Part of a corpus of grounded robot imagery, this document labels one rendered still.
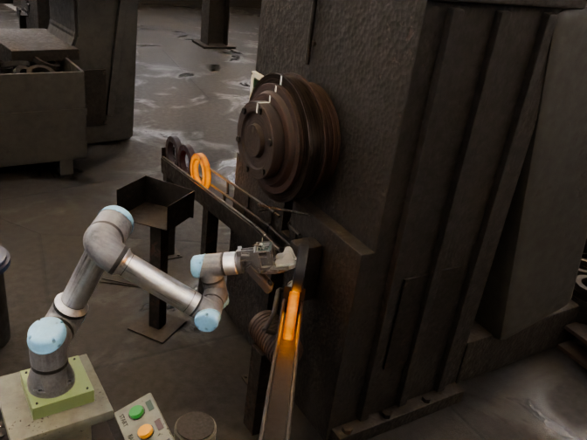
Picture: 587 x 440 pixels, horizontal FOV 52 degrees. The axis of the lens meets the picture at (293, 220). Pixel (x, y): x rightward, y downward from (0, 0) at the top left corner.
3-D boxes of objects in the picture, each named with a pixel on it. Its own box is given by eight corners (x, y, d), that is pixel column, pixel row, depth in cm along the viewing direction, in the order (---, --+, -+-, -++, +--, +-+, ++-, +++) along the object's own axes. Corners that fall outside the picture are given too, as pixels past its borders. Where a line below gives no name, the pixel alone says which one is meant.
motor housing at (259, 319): (264, 409, 253) (278, 304, 229) (290, 447, 237) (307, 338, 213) (236, 418, 246) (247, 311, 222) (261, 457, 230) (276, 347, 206)
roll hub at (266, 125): (245, 161, 236) (251, 91, 223) (279, 190, 215) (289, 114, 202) (231, 162, 233) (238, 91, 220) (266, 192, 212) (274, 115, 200)
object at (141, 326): (144, 305, 307) (145, 175, 275) (188, 322, 299) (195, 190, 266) (118, 326, 290) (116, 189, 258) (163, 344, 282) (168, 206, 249)
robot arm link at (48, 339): (23, 369, 194) (18, 336, 188) (40, 343, 206) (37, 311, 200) (60, 374, 195) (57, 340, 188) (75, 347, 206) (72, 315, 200)
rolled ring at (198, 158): (188, 154, 301) (194, 153, 303) (191, 190, 304) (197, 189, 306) (203, 153, 286) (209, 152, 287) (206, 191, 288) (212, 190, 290)
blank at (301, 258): (310, 237, 198) (300, 236, 198) (308, 257, 184) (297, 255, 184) (302, 279, 204) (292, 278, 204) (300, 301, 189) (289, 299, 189)
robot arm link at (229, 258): (225, 279, 193) (230, 266, 201) (239, 278, 193) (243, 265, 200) (221, 259, 190) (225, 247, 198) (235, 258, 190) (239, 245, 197)
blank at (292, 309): (297, 307, 204) (287, 306, 204) (301, 283, 192) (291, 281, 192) (292, 349, 194) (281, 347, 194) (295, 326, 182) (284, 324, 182)
